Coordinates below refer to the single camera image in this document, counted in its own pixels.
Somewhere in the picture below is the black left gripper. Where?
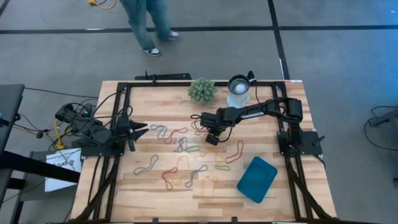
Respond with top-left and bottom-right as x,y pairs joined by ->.
116,111 -> 150,152

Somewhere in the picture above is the blue rubber band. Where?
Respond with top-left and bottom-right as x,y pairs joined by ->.
185,164 -> 208,189
150,124 -> 168,140
177,136 -> 188,153
133,154 -> 159,175

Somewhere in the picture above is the red rubber band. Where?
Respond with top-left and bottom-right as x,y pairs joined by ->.
191,119 -> 210,136
164,127 -> 188,145
161,167 -> 178,190
224,139 -> 244,164

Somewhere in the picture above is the teal plastic bin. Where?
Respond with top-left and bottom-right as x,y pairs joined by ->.
236,156 -> 279,204

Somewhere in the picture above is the green artificial potted plant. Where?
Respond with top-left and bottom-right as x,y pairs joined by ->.
187,77 -> 218,105

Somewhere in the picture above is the white paper sheet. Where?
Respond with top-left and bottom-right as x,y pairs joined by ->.
45,147 -> 83,193

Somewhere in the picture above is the black metal beam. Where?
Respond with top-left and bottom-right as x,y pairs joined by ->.
0,151 -> 81,184

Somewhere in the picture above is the person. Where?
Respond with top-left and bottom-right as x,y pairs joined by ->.
119,0 -> 181,57

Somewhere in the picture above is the dark grey stand foot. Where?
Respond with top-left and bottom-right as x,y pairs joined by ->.
369,108 -> 398,128

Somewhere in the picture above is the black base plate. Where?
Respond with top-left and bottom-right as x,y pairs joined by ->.
277,130 -> 323,156
71,136 -> 125,158

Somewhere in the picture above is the black aluminium table frame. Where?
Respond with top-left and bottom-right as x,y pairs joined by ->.
71,80 -> 337,224

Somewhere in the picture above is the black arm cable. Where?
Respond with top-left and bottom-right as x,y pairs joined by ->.
247,70 -> 262,105

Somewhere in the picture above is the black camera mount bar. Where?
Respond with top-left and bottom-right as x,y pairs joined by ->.
134,70 -> 193,81

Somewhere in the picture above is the yellow cable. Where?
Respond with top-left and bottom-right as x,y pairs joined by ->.
53,119 -> 74,151
88,0 -> 116,10

